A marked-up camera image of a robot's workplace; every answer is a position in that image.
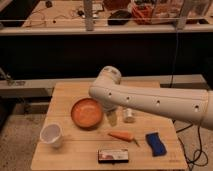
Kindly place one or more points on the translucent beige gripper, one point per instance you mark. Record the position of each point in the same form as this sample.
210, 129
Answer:
112, 117

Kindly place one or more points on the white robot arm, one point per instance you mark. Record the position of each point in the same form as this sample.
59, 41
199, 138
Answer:
187, 105

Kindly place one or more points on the white plastic bottle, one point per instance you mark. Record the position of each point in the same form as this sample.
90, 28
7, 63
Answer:
128, 116

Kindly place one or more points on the orange round bowl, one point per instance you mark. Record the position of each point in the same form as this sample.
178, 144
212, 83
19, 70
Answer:
87, 113

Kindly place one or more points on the orange toy carrot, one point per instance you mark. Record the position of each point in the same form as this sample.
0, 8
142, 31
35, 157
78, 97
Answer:
126, 136

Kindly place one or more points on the black and white box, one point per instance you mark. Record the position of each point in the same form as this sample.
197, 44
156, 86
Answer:
113, 156

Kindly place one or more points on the blue sponge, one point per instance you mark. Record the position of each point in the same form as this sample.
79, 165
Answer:
157, 147

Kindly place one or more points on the white plastic cup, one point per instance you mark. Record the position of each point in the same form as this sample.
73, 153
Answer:
51, 135

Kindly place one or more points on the black object on bench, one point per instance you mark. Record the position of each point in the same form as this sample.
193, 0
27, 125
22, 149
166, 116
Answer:
119, 17

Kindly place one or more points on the orange basket on bench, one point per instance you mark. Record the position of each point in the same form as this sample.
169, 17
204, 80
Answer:
142, 15

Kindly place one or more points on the grey metal post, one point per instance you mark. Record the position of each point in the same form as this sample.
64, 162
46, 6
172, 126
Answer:
88, 15
182, 19

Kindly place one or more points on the grey metal post right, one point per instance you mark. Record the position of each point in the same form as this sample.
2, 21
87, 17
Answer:
182, 19

